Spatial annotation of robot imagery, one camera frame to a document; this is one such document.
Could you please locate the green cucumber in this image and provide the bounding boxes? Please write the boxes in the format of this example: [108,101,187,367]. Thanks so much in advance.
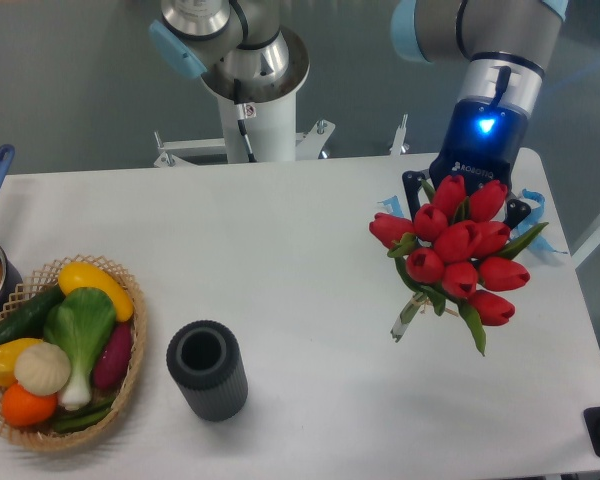
[0,284,65,345]

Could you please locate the dark grey ribbed vase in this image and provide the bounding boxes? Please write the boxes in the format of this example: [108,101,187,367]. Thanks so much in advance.
[166,320,249,422]

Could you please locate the orange fruit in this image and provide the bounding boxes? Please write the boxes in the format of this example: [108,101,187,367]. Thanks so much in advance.
[1,383,58,427]

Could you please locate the yellow bell pepper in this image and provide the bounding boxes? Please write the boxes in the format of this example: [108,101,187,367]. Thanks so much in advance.
[0,338,42,388]

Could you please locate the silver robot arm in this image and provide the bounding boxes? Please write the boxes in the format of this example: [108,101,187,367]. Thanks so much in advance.
[149,1,567,193]

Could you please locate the woven wicker basket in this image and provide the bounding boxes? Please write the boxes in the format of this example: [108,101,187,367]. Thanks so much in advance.
[0,255,147,452]

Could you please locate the green bean pods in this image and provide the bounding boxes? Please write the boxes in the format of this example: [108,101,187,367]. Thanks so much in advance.
[51,396,114,434]

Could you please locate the black cable on pedestal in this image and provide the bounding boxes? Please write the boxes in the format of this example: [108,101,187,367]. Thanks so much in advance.
[232,79,258,164]

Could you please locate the purple sweet potato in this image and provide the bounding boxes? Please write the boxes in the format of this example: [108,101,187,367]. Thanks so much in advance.
[92,322,132,390]

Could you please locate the green bok choy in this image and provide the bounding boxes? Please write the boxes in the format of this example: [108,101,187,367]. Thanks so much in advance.
[43,287,116,411]

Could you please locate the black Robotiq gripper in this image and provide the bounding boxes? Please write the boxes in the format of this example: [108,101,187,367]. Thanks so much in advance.
[401,100,531,231]

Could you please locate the white garlic bulb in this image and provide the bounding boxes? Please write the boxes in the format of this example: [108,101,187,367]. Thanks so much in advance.
[14,342,71,396]

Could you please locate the red tulip bouquet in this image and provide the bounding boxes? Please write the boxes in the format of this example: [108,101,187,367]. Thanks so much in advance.
[369,171,546,353]

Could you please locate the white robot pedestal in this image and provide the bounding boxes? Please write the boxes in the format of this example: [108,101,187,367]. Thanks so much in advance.
[149,21,335,163]

